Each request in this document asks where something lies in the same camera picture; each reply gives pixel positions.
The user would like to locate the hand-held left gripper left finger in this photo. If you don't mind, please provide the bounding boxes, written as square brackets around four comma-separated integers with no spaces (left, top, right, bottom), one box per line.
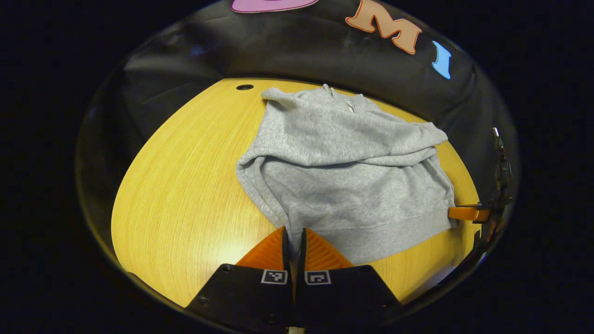
[186,226,294,333]

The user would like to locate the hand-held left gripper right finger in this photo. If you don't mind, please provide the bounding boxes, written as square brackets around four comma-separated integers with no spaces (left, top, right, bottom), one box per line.
[295,227,403,328]

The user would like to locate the black backdrop cloth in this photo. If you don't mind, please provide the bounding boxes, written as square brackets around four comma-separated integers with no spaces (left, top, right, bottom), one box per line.
[77,0,519,242]

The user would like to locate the grey zip-neck sweatshirt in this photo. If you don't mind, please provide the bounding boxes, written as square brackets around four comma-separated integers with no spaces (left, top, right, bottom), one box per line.
[235,83,458,266]

